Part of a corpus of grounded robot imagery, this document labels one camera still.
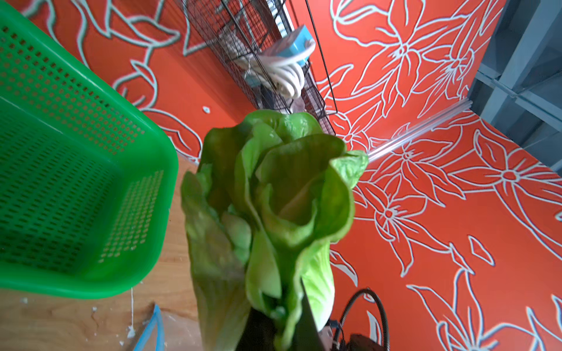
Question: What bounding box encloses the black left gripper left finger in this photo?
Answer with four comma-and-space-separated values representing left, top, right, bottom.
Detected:
236, 308, 277, 351

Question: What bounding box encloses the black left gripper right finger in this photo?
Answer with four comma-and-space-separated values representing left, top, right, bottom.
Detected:
291, 293, 325, 351

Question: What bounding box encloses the clear zip-top bag blue seal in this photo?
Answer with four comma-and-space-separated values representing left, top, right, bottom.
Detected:
131, 302, 203, 351

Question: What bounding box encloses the green chinese cabbage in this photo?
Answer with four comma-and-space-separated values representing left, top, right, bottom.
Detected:
181, 110, 369, 350

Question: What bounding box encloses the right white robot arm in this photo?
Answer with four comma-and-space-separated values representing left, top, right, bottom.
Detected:
326, 288, 391, 350

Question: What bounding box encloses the green perforated plastic basket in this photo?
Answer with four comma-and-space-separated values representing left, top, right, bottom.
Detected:
1, 2, 179, 299

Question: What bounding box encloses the blue box with white cable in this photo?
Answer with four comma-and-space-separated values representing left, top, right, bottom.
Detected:
220, 26, 316, 99

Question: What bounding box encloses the black wire wall basket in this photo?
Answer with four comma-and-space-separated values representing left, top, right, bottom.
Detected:
177, 1, 338, 135

